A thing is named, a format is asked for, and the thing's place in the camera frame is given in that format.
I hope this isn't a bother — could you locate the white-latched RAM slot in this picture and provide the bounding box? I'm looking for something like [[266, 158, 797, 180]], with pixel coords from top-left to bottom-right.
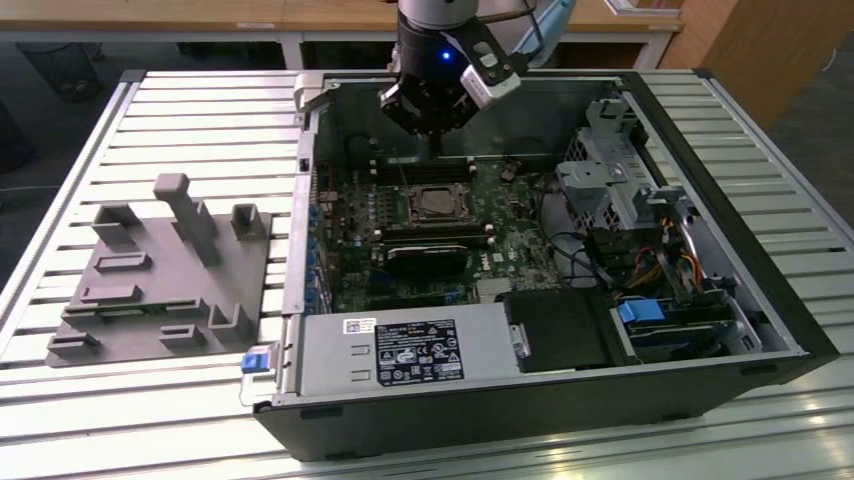
[[367, 156, 477, 167], [371, 169, 477, 178]]

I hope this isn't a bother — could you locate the black fan shroud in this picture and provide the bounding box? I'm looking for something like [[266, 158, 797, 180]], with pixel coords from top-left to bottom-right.
[[497, 288, 642, 374]]

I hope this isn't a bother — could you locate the wooden desk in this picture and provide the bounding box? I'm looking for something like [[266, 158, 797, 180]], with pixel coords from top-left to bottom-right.
[[0, 0, 686, 71]]

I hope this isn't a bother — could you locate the black open PC case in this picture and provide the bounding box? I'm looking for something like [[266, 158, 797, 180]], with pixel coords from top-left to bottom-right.
[[251, 69, 841, 464]]

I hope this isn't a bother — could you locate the green motherboard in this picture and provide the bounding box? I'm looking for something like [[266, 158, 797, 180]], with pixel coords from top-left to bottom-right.
[[306, 159, 582, 314]]

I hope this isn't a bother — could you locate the gray power supply unit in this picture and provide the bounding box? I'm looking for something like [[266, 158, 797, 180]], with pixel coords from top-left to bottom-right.
[[293, 312, 529, 399]]

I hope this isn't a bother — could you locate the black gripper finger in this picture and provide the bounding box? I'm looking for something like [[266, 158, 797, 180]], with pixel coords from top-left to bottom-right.
[[379, 81, 438, 159], [434, 83, 485, 159]]

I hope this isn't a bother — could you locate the silver chipset heat sink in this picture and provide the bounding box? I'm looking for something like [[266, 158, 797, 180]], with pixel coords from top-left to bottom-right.
[[477, 277, 515, 301]]

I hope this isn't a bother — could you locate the blue disk carrier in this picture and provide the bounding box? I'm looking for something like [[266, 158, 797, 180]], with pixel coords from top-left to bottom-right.
[[617, 298, 667, 326]]

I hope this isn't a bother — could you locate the wooden cabinet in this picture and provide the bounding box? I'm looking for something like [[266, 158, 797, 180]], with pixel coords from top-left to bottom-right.
[[657, 0, 854, 132]]

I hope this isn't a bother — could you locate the pale blue teach pendant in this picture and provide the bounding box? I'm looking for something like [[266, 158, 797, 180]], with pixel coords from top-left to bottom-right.
[[517, 0, 579, 59]]

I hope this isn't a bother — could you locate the gray parts rack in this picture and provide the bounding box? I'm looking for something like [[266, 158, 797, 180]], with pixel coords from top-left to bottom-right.
[[43, 172, 276, 370]]

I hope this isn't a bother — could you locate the metal drive cage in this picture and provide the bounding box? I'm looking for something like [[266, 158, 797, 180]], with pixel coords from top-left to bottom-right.
[[553, 97, 695, 236]]

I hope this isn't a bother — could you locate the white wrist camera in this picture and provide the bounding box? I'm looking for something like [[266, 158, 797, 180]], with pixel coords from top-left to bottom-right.
[[458, 28, 523, 108]]

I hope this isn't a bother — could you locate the yellow orange wire bundle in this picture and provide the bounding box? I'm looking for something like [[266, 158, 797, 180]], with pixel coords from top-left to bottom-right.
[[626, 247, 706, 299]]

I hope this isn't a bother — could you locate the CPU socket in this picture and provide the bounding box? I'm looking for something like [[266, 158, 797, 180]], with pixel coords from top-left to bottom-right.
[[398, 182, 483, 225]]

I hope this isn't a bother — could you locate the white document tray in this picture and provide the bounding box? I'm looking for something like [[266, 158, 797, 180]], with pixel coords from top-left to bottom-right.
[[603, 0, 686, 16]]

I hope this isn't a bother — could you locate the black waste bin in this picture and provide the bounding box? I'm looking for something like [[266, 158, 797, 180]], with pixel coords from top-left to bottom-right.
[[16, 42, 106, 101]]

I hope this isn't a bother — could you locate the black graphics card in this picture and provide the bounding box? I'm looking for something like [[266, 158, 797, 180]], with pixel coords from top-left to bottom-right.
[[383, 242, 473, 280]]

